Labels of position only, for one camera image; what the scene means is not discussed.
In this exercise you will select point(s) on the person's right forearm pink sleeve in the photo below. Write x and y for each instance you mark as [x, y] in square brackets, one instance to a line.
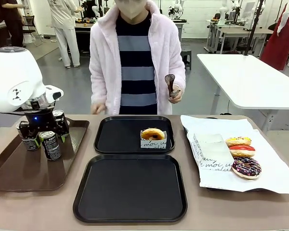
[97, 86]

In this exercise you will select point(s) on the white folding table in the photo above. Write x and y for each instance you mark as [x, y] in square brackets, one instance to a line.
[250, 79]

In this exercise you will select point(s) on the black tray under paper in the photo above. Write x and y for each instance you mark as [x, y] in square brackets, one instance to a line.
[231, 189]

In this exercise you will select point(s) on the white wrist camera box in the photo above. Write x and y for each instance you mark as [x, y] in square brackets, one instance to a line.
[55, 93]

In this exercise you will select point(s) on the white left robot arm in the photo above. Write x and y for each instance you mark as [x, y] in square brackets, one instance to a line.
[12, 72]

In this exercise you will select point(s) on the background person in white clothes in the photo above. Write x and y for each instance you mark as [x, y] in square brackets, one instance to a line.
[63, 29]

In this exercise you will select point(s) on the black drink can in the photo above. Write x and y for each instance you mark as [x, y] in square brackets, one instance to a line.
[51, 146]
[31, 145]
[58, 113]

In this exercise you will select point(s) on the brown plastic tray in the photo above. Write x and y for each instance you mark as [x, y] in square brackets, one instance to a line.
[26, 168]

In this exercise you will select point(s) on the black camera stand pole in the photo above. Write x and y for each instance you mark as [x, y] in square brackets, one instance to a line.
[254, 26]

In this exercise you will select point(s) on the black office chair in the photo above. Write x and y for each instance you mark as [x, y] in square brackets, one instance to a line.
[31, 29]

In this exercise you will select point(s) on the background person in dark clothes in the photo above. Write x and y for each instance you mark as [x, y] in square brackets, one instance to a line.
[13, 21]

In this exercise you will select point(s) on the red glazed donut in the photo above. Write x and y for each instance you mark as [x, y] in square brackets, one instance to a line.
[242, 150]

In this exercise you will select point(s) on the background white robot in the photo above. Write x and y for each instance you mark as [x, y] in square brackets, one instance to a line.
[177, 8]

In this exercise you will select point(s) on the dark metal tongs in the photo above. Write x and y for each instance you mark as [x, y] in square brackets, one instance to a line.
[169, 83]

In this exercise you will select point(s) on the person torso pink fleece jacket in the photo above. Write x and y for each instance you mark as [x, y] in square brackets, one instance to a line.
[137, 60]

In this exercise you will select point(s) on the person's left forearm pink sleeve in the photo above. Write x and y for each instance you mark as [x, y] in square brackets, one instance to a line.
[179, 77]

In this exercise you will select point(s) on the white printed paper sheet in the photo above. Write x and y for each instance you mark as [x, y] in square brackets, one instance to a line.
[267, 158]

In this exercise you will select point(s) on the yellow sprinkled donut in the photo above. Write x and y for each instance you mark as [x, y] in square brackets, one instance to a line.
[238, 140]

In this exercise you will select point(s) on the plain glazed donut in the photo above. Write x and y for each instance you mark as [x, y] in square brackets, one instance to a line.
[152, 133]

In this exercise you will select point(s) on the large black plastic tray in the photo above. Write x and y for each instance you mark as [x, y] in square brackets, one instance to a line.
[130, 187]

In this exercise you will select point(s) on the small black plastic tray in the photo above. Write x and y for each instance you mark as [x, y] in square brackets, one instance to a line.
[120, 134]

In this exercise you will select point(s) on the background person in red apron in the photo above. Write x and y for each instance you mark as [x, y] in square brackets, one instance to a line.
[278, 36]

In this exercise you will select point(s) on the white printed paper donut box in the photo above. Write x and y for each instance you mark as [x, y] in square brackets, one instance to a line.
[154, 144]

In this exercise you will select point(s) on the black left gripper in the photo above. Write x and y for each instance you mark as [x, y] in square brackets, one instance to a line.
[39, 119]

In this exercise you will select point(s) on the flat folded paper donut boxes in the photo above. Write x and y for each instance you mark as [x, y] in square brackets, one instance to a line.
[214, 149]

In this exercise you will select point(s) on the background white workbench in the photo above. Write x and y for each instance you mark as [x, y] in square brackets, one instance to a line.
[233, 33]

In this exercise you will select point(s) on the dark plastic stool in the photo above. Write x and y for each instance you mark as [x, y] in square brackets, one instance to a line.
[186, 56]

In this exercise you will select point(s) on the person's right hand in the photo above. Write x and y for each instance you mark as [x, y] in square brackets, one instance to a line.
[97, 108]

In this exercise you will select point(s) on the person's left hand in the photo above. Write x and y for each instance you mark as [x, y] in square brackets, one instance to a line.
[176, 98]

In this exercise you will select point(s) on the chocolate sprinkled donut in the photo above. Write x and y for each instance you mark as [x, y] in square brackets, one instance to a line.
[246, 167]

